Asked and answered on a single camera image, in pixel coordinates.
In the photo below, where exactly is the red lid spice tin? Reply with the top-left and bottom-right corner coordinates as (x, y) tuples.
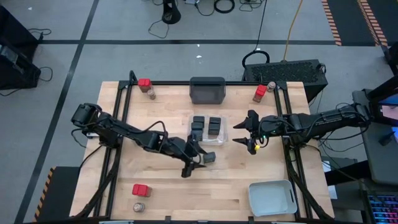
(131, 184), (153, 198)
(137, 78), (153, 93)
(252, 84), (269, 103)

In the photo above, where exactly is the black computer keyboard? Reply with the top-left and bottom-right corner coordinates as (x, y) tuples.
(368, 193), (398, 224)

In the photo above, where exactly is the black equipment case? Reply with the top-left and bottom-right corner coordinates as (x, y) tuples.
(0, 5), (40, 60)
(0, 43), (42, 91)

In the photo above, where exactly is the black aluminium table frame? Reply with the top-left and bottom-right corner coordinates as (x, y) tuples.
(70, 70), (335, 224)

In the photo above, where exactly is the small black desk device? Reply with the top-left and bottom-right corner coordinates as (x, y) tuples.
(378, 130), (396, 147)

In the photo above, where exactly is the black floor stand base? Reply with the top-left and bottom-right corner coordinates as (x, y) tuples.
(161, 0), (182, 25)

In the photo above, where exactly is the black floor cable coil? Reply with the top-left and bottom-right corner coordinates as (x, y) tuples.
(241, 49), (271, 70)

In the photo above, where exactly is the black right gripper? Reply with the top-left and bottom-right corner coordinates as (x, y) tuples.
(231, 108), (278, 156)

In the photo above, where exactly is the clear plastic bin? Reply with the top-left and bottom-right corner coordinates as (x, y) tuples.
(186, 114), (229, 148)

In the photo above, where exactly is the black mat with orange stripes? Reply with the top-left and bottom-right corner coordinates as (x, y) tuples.
(321, 0), (389, 47)
(33, 166), (82, 223)

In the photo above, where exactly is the black hanging cable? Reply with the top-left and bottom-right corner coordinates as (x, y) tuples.
(254, 0), (269, 51)

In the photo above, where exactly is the dark grey translucent bin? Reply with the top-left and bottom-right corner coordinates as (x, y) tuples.
(188, 76), (227, 105)

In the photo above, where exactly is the white plastic bin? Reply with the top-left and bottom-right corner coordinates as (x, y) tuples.
(248, 179), (299, 218)

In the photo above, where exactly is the black perforated computer case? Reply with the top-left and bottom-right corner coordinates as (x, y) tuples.
(241, 58), (329, 103)

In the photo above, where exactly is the grey desk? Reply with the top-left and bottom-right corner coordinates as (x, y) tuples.
(352, 88), (398, 187)

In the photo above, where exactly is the yellow hanging cable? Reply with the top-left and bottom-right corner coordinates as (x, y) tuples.
(282, 0), (304, 62)

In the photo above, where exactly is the black computer monitor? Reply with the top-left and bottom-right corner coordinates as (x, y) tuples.
(368, 74), (398, 127)

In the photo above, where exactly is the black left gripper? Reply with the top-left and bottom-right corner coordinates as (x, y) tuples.
(172, 138), (208, 179)

